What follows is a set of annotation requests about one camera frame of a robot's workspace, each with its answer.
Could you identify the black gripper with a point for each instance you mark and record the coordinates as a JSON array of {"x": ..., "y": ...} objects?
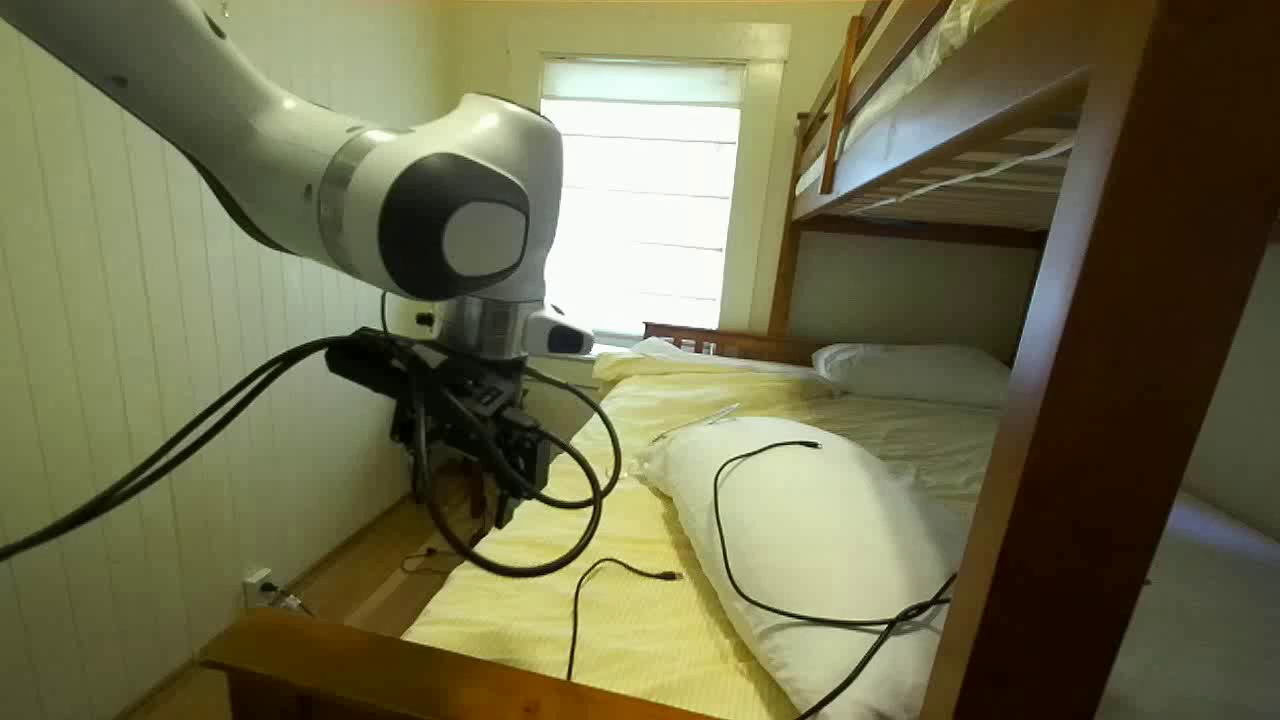
[{"x": 465, "y": 402}]

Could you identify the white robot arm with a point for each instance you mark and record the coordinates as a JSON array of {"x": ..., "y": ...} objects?
[{"x": 453, "y": 208}]

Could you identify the yellow bed blanket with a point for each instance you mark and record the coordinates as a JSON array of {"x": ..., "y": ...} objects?
[{"x": 634, "y": 612}]

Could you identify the white window blind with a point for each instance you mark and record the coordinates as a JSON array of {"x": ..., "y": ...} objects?
[{"x": 648, "y": 178}]

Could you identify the white back pillow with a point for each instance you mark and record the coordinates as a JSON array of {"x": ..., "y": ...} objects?
[{"x": 946, "y": 375}]

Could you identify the large white front pillow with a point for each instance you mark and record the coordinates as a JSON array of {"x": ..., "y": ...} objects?
[{"x": 825, "y": 564}]

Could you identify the upper bunk mattress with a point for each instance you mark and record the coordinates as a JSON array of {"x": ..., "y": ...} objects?
[{"x": 888, "y": 48}]

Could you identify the white wall outlet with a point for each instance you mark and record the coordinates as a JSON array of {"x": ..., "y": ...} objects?
[{"x": 259, "y": 585}]

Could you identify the wooden bunk bed frame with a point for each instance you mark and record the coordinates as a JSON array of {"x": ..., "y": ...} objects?
[{"x": 1160, "y": 221}]

